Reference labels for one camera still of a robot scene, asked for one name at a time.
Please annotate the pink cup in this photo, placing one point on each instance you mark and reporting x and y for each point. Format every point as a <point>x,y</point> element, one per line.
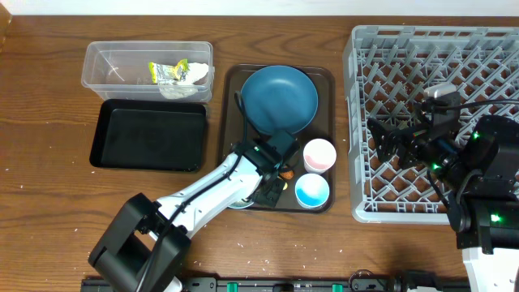
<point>319,156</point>

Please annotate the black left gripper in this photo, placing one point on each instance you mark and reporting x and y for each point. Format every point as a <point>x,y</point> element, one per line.
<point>272,188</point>

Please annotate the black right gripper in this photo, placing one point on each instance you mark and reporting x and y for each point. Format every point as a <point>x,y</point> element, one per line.
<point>393,143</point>

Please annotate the dark blue plate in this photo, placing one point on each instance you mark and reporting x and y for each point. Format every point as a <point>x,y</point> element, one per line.
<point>279,98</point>

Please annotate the brown serving tray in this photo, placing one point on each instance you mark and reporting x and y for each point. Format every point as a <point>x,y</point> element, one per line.
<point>322,126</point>

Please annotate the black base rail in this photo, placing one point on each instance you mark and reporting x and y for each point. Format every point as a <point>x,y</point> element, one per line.
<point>360,281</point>

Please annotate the grey dishwasher rack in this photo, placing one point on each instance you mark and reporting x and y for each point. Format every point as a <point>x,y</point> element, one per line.
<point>386,70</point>

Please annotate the light blue cup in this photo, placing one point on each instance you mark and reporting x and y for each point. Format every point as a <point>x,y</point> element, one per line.
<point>311,191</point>

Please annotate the light blue bowl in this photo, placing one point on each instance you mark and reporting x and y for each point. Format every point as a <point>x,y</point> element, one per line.
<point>241,204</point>

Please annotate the orange carrot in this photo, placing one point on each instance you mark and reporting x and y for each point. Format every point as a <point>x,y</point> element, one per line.
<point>286,174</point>

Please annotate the clear plastic waste bin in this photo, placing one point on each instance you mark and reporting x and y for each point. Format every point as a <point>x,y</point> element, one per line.
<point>119,69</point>

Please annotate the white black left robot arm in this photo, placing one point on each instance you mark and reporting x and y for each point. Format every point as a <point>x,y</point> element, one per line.
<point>145,244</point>

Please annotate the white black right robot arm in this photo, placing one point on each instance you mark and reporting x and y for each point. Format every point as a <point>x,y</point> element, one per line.
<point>482,206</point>

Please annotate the silver green snack wrapper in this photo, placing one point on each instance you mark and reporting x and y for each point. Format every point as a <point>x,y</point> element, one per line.
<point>168,73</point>

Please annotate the black rectangular tray bin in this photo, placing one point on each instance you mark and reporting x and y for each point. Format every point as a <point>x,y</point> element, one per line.
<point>149,135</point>

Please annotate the white paper napkin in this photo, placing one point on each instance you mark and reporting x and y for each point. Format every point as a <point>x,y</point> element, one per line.
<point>188,85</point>

